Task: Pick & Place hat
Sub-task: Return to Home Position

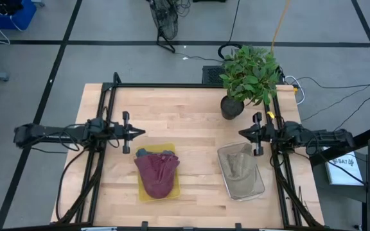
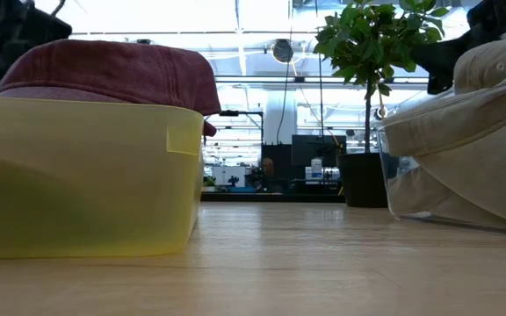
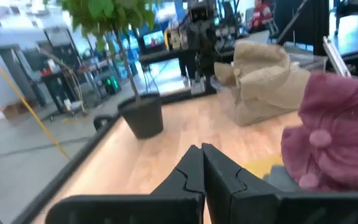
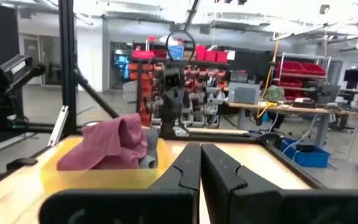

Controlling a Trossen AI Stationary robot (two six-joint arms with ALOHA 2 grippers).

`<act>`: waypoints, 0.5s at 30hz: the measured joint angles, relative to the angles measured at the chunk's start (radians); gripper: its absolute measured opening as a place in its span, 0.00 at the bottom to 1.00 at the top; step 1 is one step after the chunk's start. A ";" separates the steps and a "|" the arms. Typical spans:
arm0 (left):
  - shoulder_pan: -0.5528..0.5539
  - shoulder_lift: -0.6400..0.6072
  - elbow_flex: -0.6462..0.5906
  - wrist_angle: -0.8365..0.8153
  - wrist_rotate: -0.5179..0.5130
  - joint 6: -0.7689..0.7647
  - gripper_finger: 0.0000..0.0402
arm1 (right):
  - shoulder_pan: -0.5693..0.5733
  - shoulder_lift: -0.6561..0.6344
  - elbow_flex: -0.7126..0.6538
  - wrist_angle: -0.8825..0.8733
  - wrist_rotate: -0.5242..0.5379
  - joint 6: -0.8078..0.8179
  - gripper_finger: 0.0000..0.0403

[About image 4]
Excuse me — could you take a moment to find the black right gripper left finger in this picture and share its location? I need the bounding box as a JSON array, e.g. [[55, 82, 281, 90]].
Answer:
[[39, 142, 202, 224]]

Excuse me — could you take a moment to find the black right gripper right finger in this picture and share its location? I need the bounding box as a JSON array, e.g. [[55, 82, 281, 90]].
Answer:
[[200, 142, 358, 224]]

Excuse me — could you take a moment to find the blue-grey cap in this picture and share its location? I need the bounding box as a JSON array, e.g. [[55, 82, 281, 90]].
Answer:
[[137, 126, 160, 169]]

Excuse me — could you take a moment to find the maroon cap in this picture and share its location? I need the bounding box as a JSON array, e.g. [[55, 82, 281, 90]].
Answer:
[[57, 113, 149, 171]]

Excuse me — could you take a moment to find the blue plastic floor bin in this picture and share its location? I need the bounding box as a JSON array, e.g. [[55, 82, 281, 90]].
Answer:
[[280, 138, 331, 169]]

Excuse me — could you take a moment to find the wooden workbench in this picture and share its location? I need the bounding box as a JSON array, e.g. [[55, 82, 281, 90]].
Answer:
[[224, 100, 332, 149]]

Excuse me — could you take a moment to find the grey equipment box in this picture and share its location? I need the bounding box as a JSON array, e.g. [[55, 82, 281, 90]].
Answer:
[[227, 82, 261, 105]]

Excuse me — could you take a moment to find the green bag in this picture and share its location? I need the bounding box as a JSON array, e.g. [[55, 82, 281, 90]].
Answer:
[[265, 85, 286, 103]]

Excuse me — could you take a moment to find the rack with red bins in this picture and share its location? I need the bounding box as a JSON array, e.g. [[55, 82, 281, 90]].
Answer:
[[273, 52, 333, 101]]

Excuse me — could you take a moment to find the black table clamp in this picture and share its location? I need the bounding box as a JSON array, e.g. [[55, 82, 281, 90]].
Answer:
[[6, 157, 39, 171]]

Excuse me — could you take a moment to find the shelf with red boxes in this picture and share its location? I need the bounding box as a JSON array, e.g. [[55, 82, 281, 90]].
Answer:
[[129, 35, 231, 128]]

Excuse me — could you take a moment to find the dark computer monitor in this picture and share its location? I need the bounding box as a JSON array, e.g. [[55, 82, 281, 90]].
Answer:
[[342, 68, 358, 90]]

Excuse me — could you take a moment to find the yellow cable at workbench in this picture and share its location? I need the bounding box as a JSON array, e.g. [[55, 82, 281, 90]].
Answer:
[[255, 39, 281, 119]]

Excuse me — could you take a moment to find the silver metal bracket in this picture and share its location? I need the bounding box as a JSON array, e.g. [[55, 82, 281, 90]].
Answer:
[[47, 105, 70, 147]]

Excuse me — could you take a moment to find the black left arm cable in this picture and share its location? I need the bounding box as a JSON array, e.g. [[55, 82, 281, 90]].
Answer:
[[165, 29, 196, 74]]

